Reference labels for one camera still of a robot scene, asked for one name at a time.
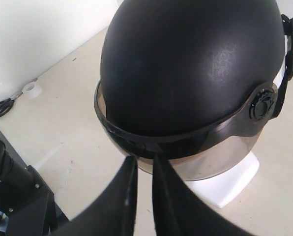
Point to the black helmet with visor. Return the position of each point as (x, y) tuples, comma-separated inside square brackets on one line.
[(152, 51)]

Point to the white mannequin head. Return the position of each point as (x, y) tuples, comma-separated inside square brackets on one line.
[(230, 182)]

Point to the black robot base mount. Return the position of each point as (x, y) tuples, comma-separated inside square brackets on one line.
[(35, 215)]

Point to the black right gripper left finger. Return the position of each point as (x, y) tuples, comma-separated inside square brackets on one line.
[(113, 213)]

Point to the white tape roll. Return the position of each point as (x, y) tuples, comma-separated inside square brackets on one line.
[(32, 90)]

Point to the black handled scissors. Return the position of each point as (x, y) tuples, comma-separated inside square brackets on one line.
[(7, 104)]

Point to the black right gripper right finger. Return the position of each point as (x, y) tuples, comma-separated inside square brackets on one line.
[(177, 211)]

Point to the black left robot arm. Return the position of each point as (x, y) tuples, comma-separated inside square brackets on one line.
[(16, 181)]

